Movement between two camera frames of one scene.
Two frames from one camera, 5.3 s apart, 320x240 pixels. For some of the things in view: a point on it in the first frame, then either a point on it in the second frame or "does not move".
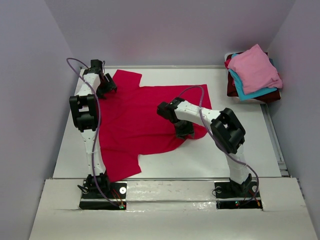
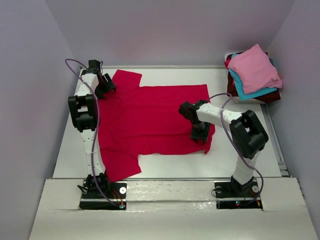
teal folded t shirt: (251, 94) does not move
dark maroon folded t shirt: (231, 91) does not move
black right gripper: (181, 133) to (195, 135)
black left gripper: (110, 86) does not move
